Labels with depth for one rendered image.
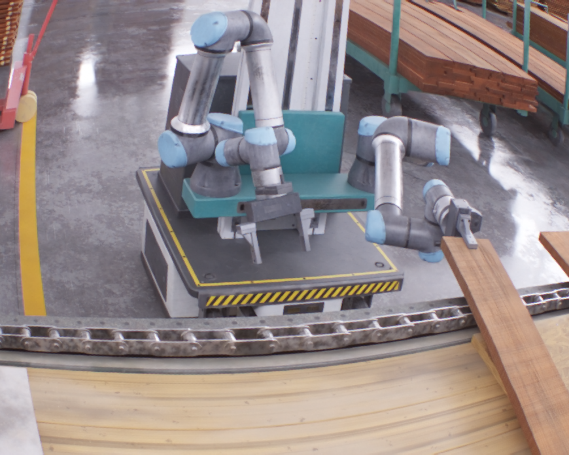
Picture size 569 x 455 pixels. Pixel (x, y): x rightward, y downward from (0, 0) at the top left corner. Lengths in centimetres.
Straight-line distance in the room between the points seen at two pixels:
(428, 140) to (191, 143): 67
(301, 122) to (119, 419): 172
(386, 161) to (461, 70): 263
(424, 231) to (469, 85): 284
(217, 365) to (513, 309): 61
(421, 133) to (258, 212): 50
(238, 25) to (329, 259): 94
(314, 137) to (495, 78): 232
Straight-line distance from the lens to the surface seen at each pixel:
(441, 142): 249
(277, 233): 313
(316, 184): 294
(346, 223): 326
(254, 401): 149
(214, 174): 275
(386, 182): 230
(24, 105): 511
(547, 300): 190
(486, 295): 179
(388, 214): 221
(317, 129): 296
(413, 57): 494
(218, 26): 243
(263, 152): 241
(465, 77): 496
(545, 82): 625
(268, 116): 256
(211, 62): 251
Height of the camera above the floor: 170
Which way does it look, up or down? 27 degrees down
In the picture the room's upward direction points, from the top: 7 degrees clockwise
